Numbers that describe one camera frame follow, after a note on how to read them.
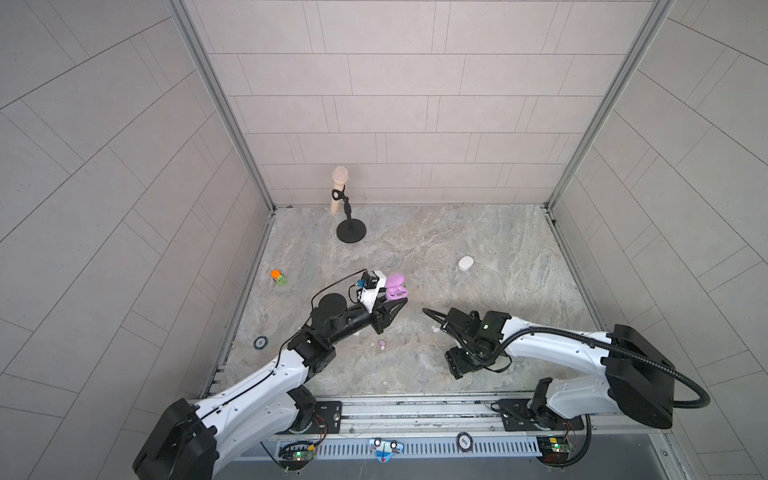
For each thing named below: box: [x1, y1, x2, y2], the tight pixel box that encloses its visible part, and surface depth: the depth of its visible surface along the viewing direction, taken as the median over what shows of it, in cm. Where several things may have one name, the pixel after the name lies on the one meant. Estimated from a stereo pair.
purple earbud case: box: [385, 273, 408, 301], surface depth 71 cm
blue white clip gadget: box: [368, 438, 405, 463], surface depth 67 cm
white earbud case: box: [458, 256, 474, 271], surface depth 101 cm
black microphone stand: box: [332, 185, 367, 244], surface depth 108 cm
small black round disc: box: [456, 431, 474, 453], surface depth 69 cm
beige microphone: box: [330, 165, 349, 216], surface depth 92 cm
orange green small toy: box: [269, 269, 288, 286], surface depth 96 cm
